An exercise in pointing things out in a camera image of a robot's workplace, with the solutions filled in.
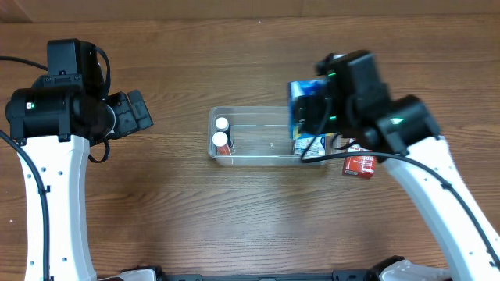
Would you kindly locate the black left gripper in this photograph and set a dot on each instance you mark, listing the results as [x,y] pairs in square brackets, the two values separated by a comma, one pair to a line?
[130,113]

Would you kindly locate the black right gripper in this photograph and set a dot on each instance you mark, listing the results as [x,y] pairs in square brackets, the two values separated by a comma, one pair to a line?
[308,115]

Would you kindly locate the blue Vicks VapoDrops box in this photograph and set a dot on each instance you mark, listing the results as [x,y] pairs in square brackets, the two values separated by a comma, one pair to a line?
[298,88]

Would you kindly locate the white bandage box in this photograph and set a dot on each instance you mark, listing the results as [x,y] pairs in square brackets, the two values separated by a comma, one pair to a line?
[314,146]

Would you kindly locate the red medicine box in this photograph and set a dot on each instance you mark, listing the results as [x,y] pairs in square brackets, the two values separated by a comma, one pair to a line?
[360,166]

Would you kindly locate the black tube white cap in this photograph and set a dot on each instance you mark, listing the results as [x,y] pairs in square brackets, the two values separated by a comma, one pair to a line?
[223,125]

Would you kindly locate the orange tube white cap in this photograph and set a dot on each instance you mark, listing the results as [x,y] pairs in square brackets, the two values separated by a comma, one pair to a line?
[221,142]

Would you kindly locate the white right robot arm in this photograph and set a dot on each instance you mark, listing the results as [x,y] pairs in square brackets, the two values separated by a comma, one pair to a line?
[353,102]

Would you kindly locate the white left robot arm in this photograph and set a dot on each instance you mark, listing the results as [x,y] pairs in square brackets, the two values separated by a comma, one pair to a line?
[52,126]

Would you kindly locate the clear plastic container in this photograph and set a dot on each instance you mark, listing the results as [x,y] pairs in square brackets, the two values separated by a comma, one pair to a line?
[260,137]

